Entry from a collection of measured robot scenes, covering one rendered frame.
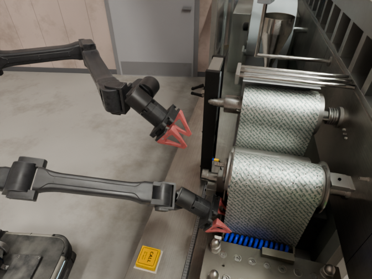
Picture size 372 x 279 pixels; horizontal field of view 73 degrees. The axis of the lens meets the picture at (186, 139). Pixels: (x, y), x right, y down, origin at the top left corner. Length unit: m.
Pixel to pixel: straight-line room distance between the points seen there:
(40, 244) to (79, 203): 0.56
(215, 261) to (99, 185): 0.41
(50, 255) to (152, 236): 1.01
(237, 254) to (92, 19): 3.95
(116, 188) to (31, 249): 1.34
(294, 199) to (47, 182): 0.65
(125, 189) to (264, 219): 0.42
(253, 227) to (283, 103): 0.40
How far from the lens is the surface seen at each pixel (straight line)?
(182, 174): 1.24
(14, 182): 0.77
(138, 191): 0.75
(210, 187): 0.88
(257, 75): 0.87
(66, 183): 0.75
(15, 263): 1.99
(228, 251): 0.88
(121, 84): 0.70
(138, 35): 4.15
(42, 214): 2.49
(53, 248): 1.96
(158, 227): 1.07
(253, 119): 0.87
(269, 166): 0.73
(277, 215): 0.81
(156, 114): 0.67
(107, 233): 2.18
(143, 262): 0.98
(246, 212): 0.81
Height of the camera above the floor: 1.80
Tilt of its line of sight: 39 degrees down
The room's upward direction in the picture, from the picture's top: straight up
